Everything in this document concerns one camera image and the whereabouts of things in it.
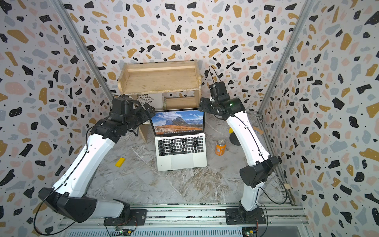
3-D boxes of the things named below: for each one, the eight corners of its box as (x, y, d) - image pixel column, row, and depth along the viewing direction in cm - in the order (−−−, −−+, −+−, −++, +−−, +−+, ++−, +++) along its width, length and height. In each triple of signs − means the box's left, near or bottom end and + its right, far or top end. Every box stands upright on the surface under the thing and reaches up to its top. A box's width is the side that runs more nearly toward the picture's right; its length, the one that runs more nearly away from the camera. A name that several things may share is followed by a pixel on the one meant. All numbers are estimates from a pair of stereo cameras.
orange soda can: (215, 156, 99) (217, 146, 90) (214, 149, 103) (216, 139, 93) (223, 156, 99) (226, 146, 90) (222, 149, 103) (225, 139, 93)
